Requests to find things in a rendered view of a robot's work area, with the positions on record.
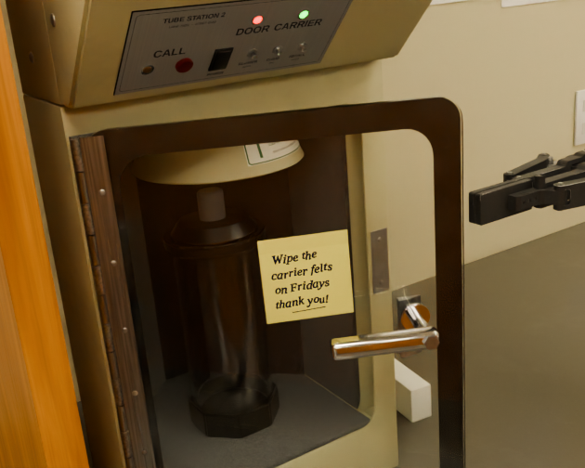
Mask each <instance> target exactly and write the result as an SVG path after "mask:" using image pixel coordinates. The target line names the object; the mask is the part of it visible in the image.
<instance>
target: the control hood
mask: <svg viewBox="0 0 585 468"><path fill-rule="evenodd" d="M229 1H239V0H43V6H44V11H45V21H46V27H47V31H48V37H49V43H50V47H51V53H52V59H53V64H54V69H55V74H56V80H57V85H58V95H59V101H60V103H61V104H64V105H65V107H68V108H71V109H77V108H82V107H88V106H94V105H100V104H106V103H112V102H117V101H123V100H129V99H135V98H145V97H152V96H158V95H163V94H169V93H174V92H181V91H187V90H192V89H198V88H204V87H210V86H216V85H226V84H233V83H238V82H244V81H250V80H255V79H262V78H267V77H273V76H279V75H284V74H291V73H297V72H307V71H313V70H319V69H325V68H330V67H336V66H343V65H348V64H354V63H359V62H365V61H372V60H377V59H388V58H394V57H395V56H396V55H398V53H399V52H400V50H401V49H402V47H403V45H404V44H405V43H406V42H407V40H408V39H409V37H410V35H411V33H412V32H413V30H414V28H415V27H416V25H417V24H418V22H419V21H420V19H421V17H422V16H423V14H424V12H425V11H426V9H427V8H428V7H429V5H430V4H431V2H432V1H433V0H353V1H352V3H351V5H350V7H349V8H348V10H347V12H346V14H345V16H344V18H343V20H342V22H341V24H340V26H339V28H338V30H337V32H336V34H335V35H334V36H333V38H332V40H331V43H330V45H329V47H328V49H327V51H326V53H325V55H324V56H323V58H322V60H321V62H320V63H317V64H311V65H305V66H299V67H293V68H287V69H281V70H274V71H264V72H258V73H252V74H245V75H240V76H234V77H228V78H222V79H215V80H210V81H204V82H198V83H192V84H181V85H175V86H168V87H163V88H156V89H151V90H145V91H138V92H133V93H126V94H121V95H115V96H114V95H113V92H114V88H115V84H116V80H117V75H118V71H119V67H120V63H121V58H122V54H123V50H124V42H125V38H126V34H127V30H128V25H129V21H130V17H131V13H132V11H137V10H146V9H155V8H165V7H182V6H192V5H201V4H211V3H220V2H229Z"/></svg>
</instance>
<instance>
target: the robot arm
mask: <svg viewBox="0 0 585 468"><path fill-rule="evenodd" d="M568 200H569V201H568ZM551 205H553V209H554V210H556V211H564V210H567V209H572V208H577V207H581V206H585V150H582V151H578V152H576V153H575V154H572V155H568V156H566V157H565V158H563V159H560V160H558V161H554V160H553V157H552V156H550V154H548V153H541V154H539V155H538V157H537V159H535V160H532V161H530V162H527V163H525V164H522V165H520V166H518V167H516V168H514V169H513V170H510V171H508V172H506V173H504V174H503V182H501V183H499V184H495V185H492V186H489V187H485V188H480V189H477V190H474V191H470V192H469V222H470V223H473V224H477V225H480V226H483V225H485V224H488V223H491V222H494V221H497V220H500V219H503V218H506V217H509V216H512V215H517V214H520V213H523V212H525V211H528V210H531V209H532V207H533V206H534V207H535V208H538V209H542V208H545V207H548V206H551Z"/></svg>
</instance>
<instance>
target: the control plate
mask: <svg viewBox="0 0 585 468"><path fill-rule="evenodd" d="M352 1H353V0H239V1H229V2H220V3H211V4H201V5H192V6H174V7H165V8H155V9H146V10H137V11H132V13H131V17H130V21H129V25H128V30H127V34H126V38H125V42H124V47H123V54H122V58H121V63H120V67H119V71H118V75H117V80H116V84H115V88H114V92H113V95H114V96H115V95H121V94H126V93H133V92H138V91H145V90H151V89H156V88H163V87H168V86H175V85H185V84H192V83H198V82H204V81H210V80H215V79H222V78H228V77H234V76H240V75H245V74H252V73H258V72H269V71H274V70H281V69H287V68H293V67H299V66H305V65H311V64H317V63H320V62H321V60H322V58H323V56H324V55H325V53H326V51H327V49H328V47H329V45H330V43H331V41H332V38H333V36H334V35H335V34H336V32H337V30H338V28H339V26H340V24H341V22H342V20H343V18H344V17H345V14H346V12H347V10H348V8H349V7H350V5H351V3H352ZM304 9H308V10H309V15H308V16H307V17H306V18H305V19H298V18H297V16H298V14H299V12H301V11H302V10H304ZM256 15H263V16H264V20H263V21H262V22H261V23H259V24H257V25H252V18H253V17H254V16H256ZM303 42H305V43H307V45H306V47H305V48H306V51H305V52H302V50H301V51H300V50H298V49H297V47H298V45H299V44H301V43H303ZM276 46H282V47H283V48H282V50H281V52H282V54H281V55H279V56H278V55H277V54H274V53H272V51H273V49H274V47H276ZM229 47H234V49H233V51H232V54H231V56H230V59H229V62H228V64H227V67H226V68H225V69H223V70H216V71H208V69H209V67H210V64H211V61H212V58H213V55H214V53H215V50H216V49H222V48H229ZM252 49H256V50H257V54H256V56H257V57H256V58H255V59H252V58H249V57H247V54H248V52H249V51H250V50H252ZM185 58H189V59H191V60H192V61H193V66H192V68H191V69H190V70H189V71H187V72H178V71H177V70H176V64H177V62H178V61H179V60H181V59H185ZM146 65H152V66H153V67H154V70H153V72H152V73H150V74H147V75H144V74H142V73H141V69H142V68H143V67H144V66H146Z"/></svg>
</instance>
